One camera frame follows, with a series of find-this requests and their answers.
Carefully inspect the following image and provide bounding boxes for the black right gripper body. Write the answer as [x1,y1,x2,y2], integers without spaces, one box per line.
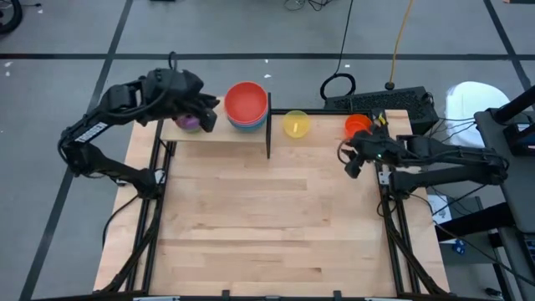
[354,124,397,165]

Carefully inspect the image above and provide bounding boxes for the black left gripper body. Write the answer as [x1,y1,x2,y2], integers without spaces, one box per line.
[137,68,210,123]

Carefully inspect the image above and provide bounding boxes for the small translucent orange bowl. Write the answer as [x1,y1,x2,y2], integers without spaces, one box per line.
[344,113,374,139]

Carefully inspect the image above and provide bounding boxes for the small translucent purple bowl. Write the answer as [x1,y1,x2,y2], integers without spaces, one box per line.
[174,115,202,134]

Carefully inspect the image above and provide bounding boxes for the red plastic bowl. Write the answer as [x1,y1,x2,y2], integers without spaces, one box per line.
[223,80,269,125]

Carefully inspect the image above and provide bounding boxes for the teal plastic bowl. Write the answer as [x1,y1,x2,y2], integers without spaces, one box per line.
[228,119,267,134]

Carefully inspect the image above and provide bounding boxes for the pink plastic bowl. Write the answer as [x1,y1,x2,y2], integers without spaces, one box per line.
[224,106,269,129]

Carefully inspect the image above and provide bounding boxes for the small translucent yellow bowl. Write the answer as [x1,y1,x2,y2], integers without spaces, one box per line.
[283,110,313,140]

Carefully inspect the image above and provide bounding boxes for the black aluminium crossbar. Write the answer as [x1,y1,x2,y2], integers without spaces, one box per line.
[271,108,373,116]
[33,293,502,301]

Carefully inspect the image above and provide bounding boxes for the white paper sheet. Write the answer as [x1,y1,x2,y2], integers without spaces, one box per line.
[426,194,453,244]

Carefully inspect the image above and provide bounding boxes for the white chair seat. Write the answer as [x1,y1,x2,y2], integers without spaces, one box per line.
[445,81,512,147]

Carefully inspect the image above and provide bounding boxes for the gray side desk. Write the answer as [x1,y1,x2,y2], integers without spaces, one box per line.
[474,106,535,301]

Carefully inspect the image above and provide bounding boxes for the black bar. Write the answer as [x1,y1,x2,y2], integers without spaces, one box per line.
[492,85,535,125]

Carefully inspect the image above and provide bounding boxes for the black desk device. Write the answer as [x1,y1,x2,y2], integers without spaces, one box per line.
[502,120,535,156]

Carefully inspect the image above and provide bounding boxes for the black wheel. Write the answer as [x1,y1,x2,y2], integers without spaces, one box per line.
[0,0,23,35]

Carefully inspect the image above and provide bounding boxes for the black aluminium frame rail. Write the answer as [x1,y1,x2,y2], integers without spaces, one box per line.
[99,119,176,293]
[369,108,451,296]

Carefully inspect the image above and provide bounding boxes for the long black looped cable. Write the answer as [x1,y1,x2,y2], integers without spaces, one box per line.
[319,0,357,101]

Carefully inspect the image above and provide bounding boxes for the yellow power cable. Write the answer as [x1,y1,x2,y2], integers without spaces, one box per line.
[388,0,415,91]

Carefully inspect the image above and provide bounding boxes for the black base cable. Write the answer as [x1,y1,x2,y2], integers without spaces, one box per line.
[101,192,143,248]

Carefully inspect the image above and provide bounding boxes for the tangled black cables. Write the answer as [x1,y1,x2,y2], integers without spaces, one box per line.
[283,0,335,13]

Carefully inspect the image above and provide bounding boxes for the black trailing cable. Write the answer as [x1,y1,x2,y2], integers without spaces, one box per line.
[407,194,535,288]

